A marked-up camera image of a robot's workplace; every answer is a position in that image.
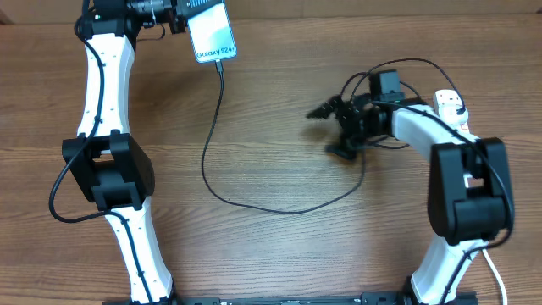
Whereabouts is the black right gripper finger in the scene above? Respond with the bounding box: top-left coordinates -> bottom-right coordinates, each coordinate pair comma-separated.
306,95 -> 344,119
325,138 -> 359,160

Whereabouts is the black charging cable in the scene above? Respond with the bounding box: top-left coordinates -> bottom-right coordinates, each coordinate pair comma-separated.
200,58 -> 467,215

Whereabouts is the blue smartphone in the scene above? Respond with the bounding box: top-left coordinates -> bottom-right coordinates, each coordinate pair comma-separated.
188,1 -> 237,64

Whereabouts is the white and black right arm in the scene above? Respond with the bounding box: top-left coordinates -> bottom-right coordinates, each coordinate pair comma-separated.
307,69 -> 514,304

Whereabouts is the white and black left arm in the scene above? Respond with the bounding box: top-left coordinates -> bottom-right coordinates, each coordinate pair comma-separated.
49,1 -> 220,304

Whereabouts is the white charger adapter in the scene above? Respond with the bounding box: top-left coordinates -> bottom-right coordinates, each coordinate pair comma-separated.
438,105 -> 469,125

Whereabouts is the white power strip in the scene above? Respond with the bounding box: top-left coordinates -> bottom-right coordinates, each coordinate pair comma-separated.
433,89 -> 477,139

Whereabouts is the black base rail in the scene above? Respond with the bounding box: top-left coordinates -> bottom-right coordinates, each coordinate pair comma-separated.
101,291 -> 479,305

